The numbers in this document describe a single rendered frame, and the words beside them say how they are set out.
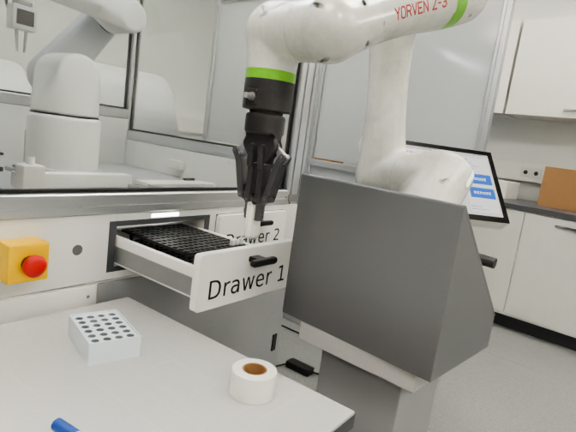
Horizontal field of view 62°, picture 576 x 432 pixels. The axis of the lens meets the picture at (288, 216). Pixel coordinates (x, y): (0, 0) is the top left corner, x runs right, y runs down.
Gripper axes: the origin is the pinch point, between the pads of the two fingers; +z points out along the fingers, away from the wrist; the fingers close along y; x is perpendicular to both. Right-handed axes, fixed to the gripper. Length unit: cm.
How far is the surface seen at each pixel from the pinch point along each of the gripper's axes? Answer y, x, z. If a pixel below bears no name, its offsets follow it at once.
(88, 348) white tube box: -5.4, -29.7, 19.8
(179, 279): -8.3, -9.7, 12.7
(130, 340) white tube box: -3.5, -23.4, 19.6
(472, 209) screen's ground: 14, 102, 0
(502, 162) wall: -37, 363, -18
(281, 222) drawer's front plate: -27, 47, 10
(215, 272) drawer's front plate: -1.5, -7.2, 9.8
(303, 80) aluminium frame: -29, 51, -34
